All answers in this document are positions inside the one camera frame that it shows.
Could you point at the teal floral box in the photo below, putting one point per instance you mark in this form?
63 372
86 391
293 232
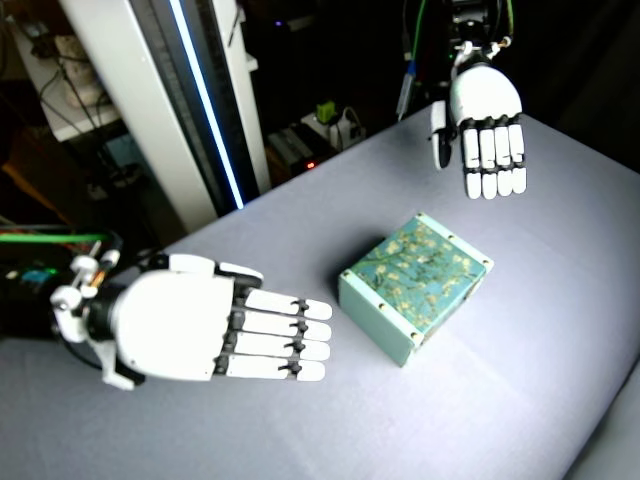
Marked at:
425 265

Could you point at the white column with blue light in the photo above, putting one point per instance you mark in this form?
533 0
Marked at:
150 100

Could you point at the black device with red light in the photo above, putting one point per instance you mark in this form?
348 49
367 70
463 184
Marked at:
295 155

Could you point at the grey table cloth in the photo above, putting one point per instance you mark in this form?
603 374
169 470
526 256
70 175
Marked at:
400 430

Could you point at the green plug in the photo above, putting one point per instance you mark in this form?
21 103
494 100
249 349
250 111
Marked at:
325 111

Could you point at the white power strip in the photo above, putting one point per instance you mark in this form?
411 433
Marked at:
345 131

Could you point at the teal box with brass rivets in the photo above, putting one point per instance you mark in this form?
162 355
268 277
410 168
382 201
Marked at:
372 325

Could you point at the white shelf unit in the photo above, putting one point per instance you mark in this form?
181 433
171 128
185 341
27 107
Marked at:
65 75

